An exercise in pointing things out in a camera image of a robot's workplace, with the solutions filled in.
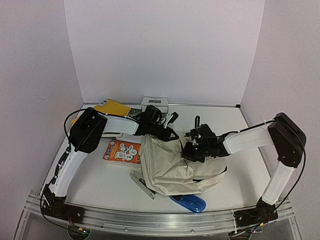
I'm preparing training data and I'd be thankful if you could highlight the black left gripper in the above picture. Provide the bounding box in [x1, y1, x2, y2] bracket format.
[147, 121, 178, 141]

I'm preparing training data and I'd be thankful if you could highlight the beige canvas student bag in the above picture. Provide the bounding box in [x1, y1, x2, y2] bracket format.
[140, 131, 227, 196]

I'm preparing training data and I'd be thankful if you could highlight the silver black stapler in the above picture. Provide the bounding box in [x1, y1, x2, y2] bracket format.
[129, 171, 156, 200]

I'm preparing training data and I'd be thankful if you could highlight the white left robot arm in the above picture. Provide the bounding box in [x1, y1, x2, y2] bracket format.
[42, 105, 179, 218]

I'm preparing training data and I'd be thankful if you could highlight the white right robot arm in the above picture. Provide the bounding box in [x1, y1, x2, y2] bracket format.
[182, 112, 307, 226]

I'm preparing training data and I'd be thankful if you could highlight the white box with photo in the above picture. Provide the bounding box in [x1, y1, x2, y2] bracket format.
[140, 96, 169, 114]

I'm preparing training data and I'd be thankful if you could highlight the dark Three Days book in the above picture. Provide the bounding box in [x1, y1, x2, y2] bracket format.
[101, 108, 142, 138]

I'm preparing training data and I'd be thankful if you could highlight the blue pencil case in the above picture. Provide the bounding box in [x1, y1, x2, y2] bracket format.
[169, 194, 207, 213]

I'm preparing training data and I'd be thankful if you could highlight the yellow hardcover book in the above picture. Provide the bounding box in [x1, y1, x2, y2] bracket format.
[71, 98, 133, 127]

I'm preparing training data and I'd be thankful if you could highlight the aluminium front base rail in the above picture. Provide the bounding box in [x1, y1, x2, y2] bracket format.
[23, 192, 296, 232]

